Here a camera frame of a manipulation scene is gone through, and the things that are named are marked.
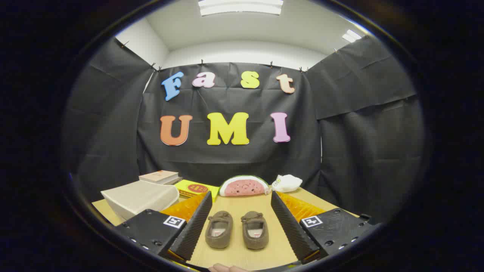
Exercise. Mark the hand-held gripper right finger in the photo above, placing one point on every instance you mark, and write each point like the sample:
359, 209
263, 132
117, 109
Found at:
289, 226

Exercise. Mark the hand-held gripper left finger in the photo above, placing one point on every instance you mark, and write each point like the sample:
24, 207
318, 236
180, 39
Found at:
196, 226

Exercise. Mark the brown fuzzy shoe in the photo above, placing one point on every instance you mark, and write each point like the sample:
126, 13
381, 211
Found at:
254, 220
219, 219

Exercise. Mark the cream fabric storage box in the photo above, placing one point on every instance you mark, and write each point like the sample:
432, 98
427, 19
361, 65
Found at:
140, 196

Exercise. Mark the yellow book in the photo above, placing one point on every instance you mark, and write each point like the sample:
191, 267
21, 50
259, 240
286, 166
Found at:
193, 187

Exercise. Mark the white plush toy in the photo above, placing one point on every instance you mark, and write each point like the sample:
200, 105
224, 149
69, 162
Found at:
287, 183

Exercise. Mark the grey book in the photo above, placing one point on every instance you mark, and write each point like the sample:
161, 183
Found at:
177, 181

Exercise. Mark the watermelon slice plush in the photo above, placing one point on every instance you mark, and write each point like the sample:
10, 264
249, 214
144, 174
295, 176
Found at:
244, 187

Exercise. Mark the beige book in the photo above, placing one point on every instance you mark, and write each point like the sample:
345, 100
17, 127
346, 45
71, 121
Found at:
159, 176

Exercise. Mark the black backdrop cloth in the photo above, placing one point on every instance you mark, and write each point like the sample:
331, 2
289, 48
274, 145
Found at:
227, 162

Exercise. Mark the small ceiling light panel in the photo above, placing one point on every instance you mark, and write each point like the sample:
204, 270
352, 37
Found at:
352, 36

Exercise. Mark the large ceiling light panel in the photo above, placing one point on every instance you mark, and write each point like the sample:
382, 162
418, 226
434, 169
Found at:
240, 6

